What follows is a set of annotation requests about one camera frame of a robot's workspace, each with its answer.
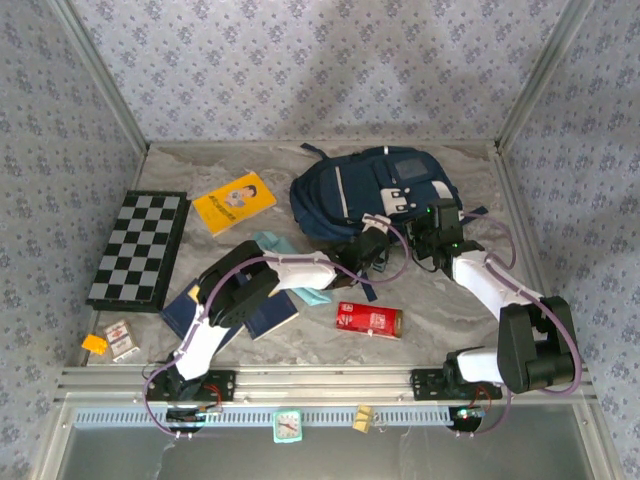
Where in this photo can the navy blue backpack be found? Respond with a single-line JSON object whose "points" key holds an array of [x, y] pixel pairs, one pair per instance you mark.
{"points": [[350, 190]]}

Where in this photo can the navy book with gold emblem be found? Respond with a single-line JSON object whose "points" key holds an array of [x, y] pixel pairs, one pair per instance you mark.
{"points": [[272, 317], [177, 312]]}

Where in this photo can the yellow paperback book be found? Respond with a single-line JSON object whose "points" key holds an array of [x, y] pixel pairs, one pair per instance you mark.
{"points": [[225, 210]]}

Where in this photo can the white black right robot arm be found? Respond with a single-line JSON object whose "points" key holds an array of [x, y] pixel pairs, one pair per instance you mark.
{"points": [[475, 280]]}

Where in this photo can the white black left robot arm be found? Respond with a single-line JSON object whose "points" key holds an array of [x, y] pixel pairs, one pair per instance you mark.
{"points": [[300, 272]]}

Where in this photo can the yellow paper clip bundle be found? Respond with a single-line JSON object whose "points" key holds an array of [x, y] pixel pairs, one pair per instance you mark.
{"points": [[363, 419]]}

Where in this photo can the small teal clock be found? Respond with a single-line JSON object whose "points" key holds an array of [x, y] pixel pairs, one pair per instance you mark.
{"points": [[287, 426]]}

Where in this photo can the black grey chessboard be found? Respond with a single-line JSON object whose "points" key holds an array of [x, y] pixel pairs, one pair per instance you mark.
{"points": [[135, 245]]}

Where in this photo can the white red card box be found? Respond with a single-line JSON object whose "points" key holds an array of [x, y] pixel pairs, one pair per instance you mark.
{"points": [[120, 341]]}

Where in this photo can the small orange block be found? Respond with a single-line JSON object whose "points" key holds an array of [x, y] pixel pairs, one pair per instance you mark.
{"points": [[94, 345]]}

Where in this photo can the aluminium side rail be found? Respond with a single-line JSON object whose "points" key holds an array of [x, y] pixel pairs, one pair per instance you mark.
{"points": [[507, 170]]}

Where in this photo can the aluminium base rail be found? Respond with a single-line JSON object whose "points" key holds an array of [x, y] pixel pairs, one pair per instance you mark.
{"points": [[325, 382]]}

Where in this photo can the aluminium frame post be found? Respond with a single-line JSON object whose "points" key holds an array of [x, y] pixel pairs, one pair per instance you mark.
{"points": [[107, 85], [540, 80]]}

